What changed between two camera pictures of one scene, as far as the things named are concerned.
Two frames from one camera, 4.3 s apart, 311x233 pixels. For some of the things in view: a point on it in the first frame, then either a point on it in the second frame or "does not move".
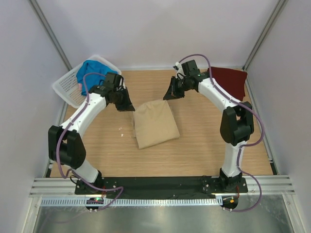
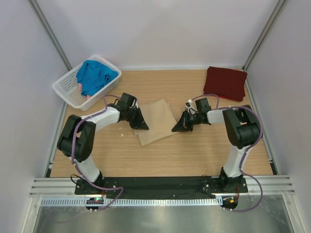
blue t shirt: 91,80 does not move
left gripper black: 127,106 to 140,124
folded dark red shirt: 232,81 does not move
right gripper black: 172,93 to 183,124
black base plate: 161,188 does not move
